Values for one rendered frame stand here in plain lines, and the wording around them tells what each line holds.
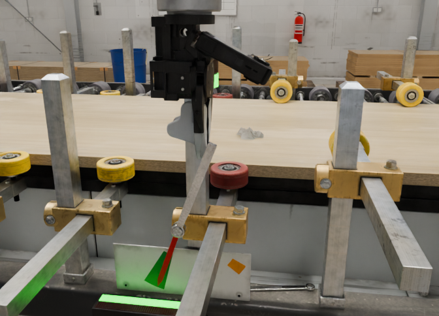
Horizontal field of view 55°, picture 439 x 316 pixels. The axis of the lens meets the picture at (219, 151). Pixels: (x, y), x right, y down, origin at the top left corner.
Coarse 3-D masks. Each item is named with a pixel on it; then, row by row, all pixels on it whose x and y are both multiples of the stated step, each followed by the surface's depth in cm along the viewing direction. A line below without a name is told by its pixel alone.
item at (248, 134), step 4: (240, 128) 115; (244, 128) 115; (248, 128) 114; (240, 132) 113; (244, 132) 114; (248, 132) 110; (252, 132) 112; (256, 132) 112; (260, 132) 111; (244, 136) 110; (248, 136) 109; (252, 136) 110; (256, 136) 111; (260, 136) 110
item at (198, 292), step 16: (224, 192) 87; (224, 224) 74; (208, 240) 68; (224, 240) 73; (208, 256) 64; (192, 272) 60; (208, 272) 60; (192, 288) 57; (208, 288) 57; (192, 304) 53
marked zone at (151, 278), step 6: (162, 258) 78; (156, 264) 79; (162, 264) 79; (156, 270) 79; (168, 270) 79; (150, 276) 80; (156, 276) 80; (150, 282) 80; (156, 282) 80; (162, 282) 80; (162, 288) 81
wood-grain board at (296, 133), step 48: (0, 96) 167; (96, 96) 167; (144, 96) 167; (0, 144) 105; (48, 144) 105; (96, 144) 105; (144, 144) 105; (240, 144) 105; (288, 144) 105; (384, 144) 105; (432, 144) 105
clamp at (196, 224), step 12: (192, 216) 75; (204, 216) 75; (216, 216) 74; (228, 216) 74; (240, 216) 74; (192, 228) 76; (204, 228) 75; (228, 228) 74; (240, 228) 74; (228, 240) 75; (240, 240) 75
